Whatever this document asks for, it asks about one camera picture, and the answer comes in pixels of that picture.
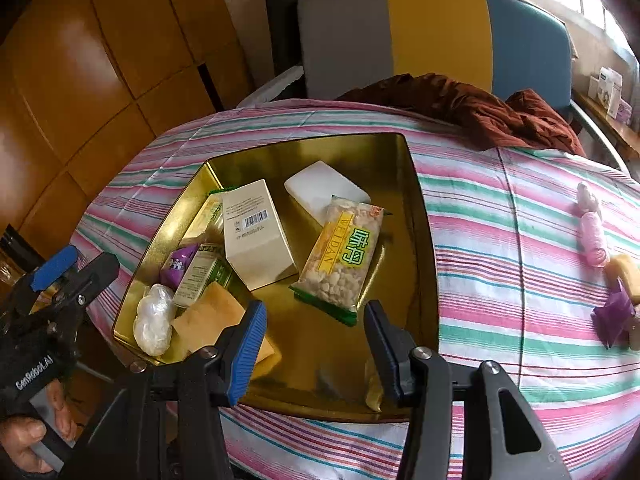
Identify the pink hair roller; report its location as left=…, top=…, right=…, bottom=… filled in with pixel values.
left=576, top=181, right=612, bottom=267

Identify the window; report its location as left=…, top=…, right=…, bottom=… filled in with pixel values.
left=525, top=0, right=640, bottom=61

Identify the person's left hand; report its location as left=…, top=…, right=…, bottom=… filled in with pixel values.
left=0, top=382, right=79, bottom=475

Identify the beige cardboard box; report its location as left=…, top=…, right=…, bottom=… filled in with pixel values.
left=221, top=179, right=299, bottom=292

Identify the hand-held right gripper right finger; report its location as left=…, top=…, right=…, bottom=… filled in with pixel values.
left=364, top=300, right=573, bottom=480

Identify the wooden side table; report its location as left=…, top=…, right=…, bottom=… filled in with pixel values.
left=572, top=87, right=640, bottom=153

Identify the white tissue box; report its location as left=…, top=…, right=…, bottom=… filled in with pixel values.
left=589, top=66, right=625, bottom=111

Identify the purple snack packet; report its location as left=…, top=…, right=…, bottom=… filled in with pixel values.
left=591, top=280, right=638, bottom=350
left=160, top=242, right=201, bottom=288

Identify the brown blanket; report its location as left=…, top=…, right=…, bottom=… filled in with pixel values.
left=336, top=73, right=587, bottom=157

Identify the white plastic bag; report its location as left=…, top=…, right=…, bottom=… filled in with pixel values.
left=132, top=283, right=176, bottom=356

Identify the pale yellow sponge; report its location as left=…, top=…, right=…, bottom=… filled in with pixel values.
left=605, top=253, right=640, bottom=306

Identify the green-edged peanut packet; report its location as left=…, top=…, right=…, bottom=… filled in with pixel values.
left=290, top=195, right=386, bottom=326

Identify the white soap block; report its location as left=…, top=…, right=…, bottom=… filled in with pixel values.
left=284, top=160, right=372, bottom=226

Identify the gold metal tray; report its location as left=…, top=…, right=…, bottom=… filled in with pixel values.
left=111, top=132, right=441, bottom=423

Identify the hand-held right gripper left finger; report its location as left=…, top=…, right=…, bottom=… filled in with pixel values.
left=75, top=300, right=268, bottom=480

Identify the white bed side rail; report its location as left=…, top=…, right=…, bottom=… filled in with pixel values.
left=567, top=105, right=631, bottom=173
left=235, top=65, right=306, bottom=108

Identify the wooden wardrobe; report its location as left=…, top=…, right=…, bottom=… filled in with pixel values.
left=0, top=0, right=251, bottom=241

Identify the green white small packet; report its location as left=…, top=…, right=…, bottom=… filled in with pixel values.
left=171, top=242, right=233, bottom=308

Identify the black upright post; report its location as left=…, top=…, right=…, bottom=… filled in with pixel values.
left=264, top=0, right=305, bottom=103

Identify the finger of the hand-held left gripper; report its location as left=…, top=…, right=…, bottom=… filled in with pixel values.
left=0, top=245, right=79, bottom=321
left=45, top=252, right=121, bottom=331

